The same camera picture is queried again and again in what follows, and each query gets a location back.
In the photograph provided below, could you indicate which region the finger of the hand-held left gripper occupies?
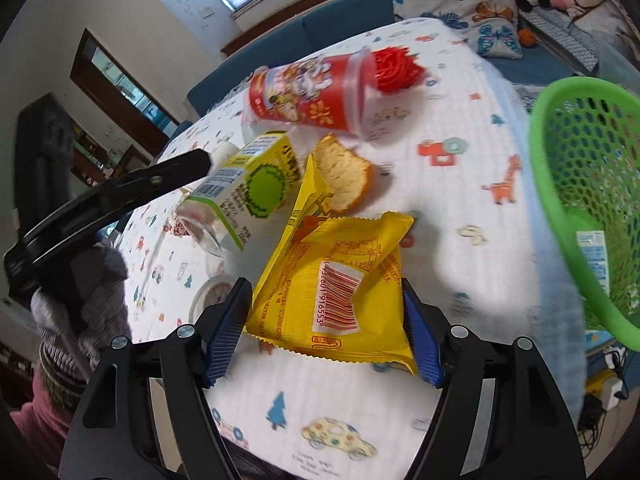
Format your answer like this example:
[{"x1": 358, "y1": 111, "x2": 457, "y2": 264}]
[{"x1": 97, "y1": 149, "x2": 213, "y2": 217}]

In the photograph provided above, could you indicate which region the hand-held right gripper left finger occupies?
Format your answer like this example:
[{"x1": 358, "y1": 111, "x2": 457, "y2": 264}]
[{"x1": 59, "y1": 276, "x2": 253, "y2": 480}]

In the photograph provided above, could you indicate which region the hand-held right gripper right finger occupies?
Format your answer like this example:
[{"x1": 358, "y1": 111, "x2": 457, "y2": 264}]
[{"x1": 401, "y1": 277, "x2": 587, "y2": 480}]

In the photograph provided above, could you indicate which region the yellow snack packet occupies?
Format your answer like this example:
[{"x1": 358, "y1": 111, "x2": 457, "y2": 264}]
[{"x1": 244, "y1": 152, "x2": 418, "y2": 376}]

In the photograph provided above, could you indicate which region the yellow green drink carton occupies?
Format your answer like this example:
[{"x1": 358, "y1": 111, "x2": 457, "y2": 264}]
[{"x1": 187, "y1": 131, "x2": 306, "y2": 252}]

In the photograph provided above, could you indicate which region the red printed plastic cup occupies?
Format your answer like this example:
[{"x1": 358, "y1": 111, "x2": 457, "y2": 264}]
[{"x1": 245, "y1": 47, "x2": 382, "y2": 142}]

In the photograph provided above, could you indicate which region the green plastic basket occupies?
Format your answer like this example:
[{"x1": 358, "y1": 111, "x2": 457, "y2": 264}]
[{"x1": 529, "y1": 77, "x2": 640, "y2": 353}]

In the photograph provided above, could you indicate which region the red plastic mesh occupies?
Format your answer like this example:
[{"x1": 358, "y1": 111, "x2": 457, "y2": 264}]
[{"x1": 372, "y1": 46, "x2": 427, "y2": 96}]

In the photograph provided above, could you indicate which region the person's left forearm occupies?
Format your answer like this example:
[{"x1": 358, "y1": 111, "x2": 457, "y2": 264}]
[{"x1": 10, "y1": 375, "x2": 76, "y2": 453}]

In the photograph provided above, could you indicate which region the person's left hand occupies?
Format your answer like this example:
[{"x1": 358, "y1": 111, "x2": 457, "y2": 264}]
[{"x1": 30, "y1": 247, "x2": 132, "y2": 396}]

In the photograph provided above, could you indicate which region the clear round plastic lid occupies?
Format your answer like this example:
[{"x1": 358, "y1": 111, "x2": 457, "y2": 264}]
[{"x1": 190, "y1": 277, "x2": 234, "y2": 323}]

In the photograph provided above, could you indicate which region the clear plastic cup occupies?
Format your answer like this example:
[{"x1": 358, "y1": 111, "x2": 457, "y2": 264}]
[{"x1": 172, "y1": 197, "x2": 226, "y2": 259}]

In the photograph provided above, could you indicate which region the dark wooden shelf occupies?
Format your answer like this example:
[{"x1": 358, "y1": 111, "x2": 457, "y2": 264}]
[{"x1": 70, "y1": 120, "x2": 151, "y2": 188}]

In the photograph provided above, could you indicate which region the printed blanket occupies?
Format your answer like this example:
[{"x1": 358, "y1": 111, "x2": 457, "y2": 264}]
[{"x1": 120, "y1": 17, "x2": 588, "y2": 480}]

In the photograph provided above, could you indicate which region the bread slice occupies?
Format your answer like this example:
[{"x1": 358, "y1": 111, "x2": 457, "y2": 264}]
[{"x1": 312, "y1": 132, "x2": 376, "y2": 213}]

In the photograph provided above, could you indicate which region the white power strip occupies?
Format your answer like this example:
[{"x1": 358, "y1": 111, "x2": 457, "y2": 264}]
[{"x1": 585, "y1": 347, "x2": 631, "y2": 411}]

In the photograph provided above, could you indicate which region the small white blue carton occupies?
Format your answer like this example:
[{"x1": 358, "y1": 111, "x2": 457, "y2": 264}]
[{"x1": 575, "y1": 230, "x2": 611, "y2": 293}]

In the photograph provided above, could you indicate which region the blue sofa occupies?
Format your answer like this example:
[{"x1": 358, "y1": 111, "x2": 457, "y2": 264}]
[{"x1": 187, "y1": 0, "x2": 640, "y2": 126}]

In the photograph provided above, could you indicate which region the blue patterned cloth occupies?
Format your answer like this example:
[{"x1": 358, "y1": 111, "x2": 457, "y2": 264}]
[
  {"x1": 515, "y1": 85, "x2": 547, "y2": 117},
  {"x1": 520, "y1": 7, "x2": 601, "y2": 73}
]

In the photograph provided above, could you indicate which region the large butterfly pillow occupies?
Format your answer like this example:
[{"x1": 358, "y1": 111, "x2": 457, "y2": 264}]
[{"x1": 389, "y1": 0, "x2": 525, "y2": 60}]

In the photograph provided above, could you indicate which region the dark wooden door frame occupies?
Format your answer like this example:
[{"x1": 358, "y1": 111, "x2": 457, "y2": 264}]
[{"x1": 70, "y1": 28, "x2": 181, "y2": 161}]

